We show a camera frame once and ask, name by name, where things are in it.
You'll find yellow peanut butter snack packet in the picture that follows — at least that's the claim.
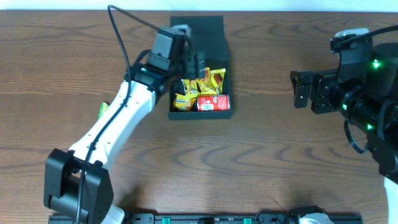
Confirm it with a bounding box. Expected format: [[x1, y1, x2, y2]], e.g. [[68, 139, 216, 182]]
[[196, 67, 217, 95]]

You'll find yellow chocolate cake packet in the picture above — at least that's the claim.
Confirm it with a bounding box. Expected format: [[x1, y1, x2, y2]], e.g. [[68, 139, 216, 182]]
[[182, 79, 199, 99], [210, 68, 226, 95]]

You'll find green pandan cake packet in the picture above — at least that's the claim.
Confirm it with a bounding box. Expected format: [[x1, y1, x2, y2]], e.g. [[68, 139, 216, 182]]
[[98, 101, 109, 119]]

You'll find red soda can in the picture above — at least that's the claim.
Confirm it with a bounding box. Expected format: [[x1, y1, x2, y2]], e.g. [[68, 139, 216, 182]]
[[197, 95, 231, 111]]

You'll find yellow cracker snack packet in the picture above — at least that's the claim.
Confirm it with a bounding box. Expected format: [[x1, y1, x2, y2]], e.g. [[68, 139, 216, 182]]
[[173, 93, 196, 111]]

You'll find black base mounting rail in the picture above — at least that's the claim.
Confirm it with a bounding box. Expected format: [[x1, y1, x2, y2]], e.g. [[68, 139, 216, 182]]
[[48, 213, 363, 224]]

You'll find black open gift box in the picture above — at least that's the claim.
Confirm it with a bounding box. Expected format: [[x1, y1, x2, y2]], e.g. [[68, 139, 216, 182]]
[[169, 16, 233, 120]]

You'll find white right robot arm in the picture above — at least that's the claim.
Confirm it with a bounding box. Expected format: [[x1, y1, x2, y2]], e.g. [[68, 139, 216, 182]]
[[290, 26, 397, 223]]

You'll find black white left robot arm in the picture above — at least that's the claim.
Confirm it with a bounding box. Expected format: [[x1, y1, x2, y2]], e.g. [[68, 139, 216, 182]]
[[44, 50, 205, 223]]

